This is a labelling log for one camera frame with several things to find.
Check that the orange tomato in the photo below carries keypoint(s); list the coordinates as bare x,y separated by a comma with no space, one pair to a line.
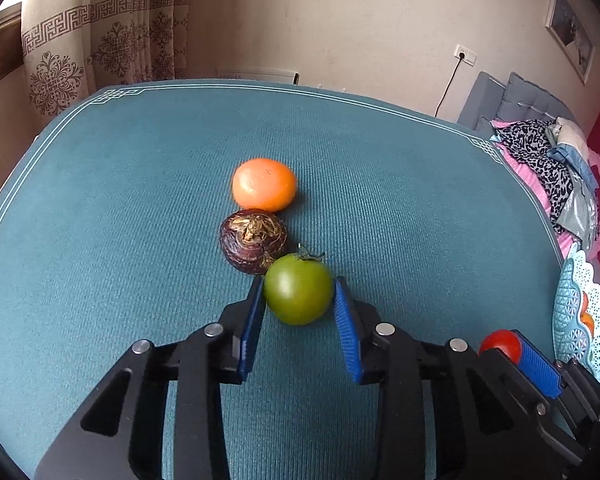
264,184
587,320

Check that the grey padded headboard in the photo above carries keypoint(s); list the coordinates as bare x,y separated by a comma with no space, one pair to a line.
520,97

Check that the light blue plastic basket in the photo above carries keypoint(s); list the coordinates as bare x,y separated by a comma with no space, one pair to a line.
575,290

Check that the leopard print cloth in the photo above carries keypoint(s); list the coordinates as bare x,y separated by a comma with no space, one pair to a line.
535,155

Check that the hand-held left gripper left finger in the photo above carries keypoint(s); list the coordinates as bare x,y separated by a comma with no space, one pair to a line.
252,330

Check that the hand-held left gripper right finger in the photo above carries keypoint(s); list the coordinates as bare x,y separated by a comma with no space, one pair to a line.
345,335

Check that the white wall socket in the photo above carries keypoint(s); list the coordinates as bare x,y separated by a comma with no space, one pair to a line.
465,54

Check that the silver grey cloth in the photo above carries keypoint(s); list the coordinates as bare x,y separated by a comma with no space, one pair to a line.
577,210

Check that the red tomato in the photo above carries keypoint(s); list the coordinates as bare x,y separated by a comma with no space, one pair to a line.
500,344

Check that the framed wall picture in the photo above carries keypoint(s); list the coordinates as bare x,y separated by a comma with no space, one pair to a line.
570,30

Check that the brown water chestnut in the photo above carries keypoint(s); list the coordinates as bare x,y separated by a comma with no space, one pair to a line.
252,241

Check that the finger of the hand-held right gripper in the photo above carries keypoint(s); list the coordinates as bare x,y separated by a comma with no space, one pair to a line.
535,365
505,367

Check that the teal tablecloth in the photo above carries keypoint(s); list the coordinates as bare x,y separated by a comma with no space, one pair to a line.
130,185

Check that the green tomato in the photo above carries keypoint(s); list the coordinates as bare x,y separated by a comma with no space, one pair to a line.
297,290

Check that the beige patterned curtain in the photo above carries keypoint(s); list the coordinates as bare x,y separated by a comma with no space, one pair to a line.
105,50

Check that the light blue cloth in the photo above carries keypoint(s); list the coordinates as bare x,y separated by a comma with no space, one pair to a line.
577,165

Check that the white cloth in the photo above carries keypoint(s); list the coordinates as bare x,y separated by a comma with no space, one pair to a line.
570,132

